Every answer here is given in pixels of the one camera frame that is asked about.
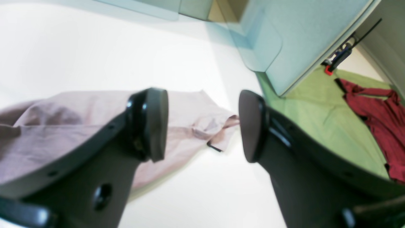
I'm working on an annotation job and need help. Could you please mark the red garment on floor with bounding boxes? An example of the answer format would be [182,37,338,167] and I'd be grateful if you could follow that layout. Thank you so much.
[335,78,405,184]

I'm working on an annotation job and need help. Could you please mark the green floor mat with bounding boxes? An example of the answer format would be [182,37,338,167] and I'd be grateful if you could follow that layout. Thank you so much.
[256,66,404,184]

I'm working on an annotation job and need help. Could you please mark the mauve pink t-shirt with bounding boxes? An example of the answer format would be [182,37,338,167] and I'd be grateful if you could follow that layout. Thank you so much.
[0,91,239,189]

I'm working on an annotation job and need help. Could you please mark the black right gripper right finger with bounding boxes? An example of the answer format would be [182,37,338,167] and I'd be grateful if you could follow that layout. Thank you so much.
[239,90,405,228]

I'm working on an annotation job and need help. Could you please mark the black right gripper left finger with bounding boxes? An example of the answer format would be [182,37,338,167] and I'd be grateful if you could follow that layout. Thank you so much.
[1,88,168,228]

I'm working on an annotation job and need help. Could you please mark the red black clamp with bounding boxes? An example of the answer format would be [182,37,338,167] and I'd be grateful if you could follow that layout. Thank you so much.
[321,18,383,76]

